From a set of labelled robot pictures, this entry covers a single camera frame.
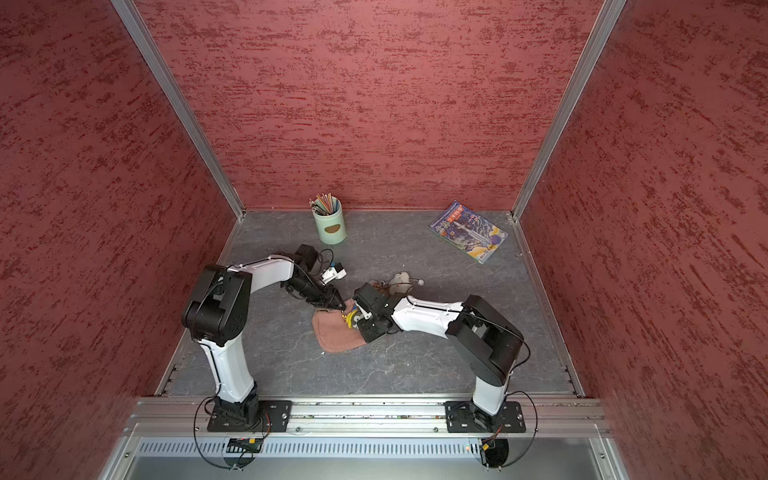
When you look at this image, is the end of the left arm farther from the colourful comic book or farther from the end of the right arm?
the colourful comic book

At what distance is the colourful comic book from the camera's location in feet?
3.66

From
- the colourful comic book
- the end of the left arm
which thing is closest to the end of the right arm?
the end of the left arm
